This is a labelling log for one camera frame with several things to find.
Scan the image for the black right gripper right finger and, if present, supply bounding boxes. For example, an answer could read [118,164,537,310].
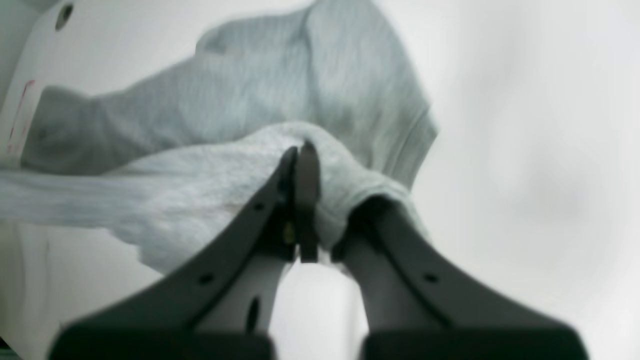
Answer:
[333,197,589,360]

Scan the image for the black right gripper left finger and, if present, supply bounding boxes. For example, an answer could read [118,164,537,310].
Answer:
[48,141,320,360]

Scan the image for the grey T-shirt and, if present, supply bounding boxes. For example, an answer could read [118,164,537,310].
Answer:
[1,0,437,274]

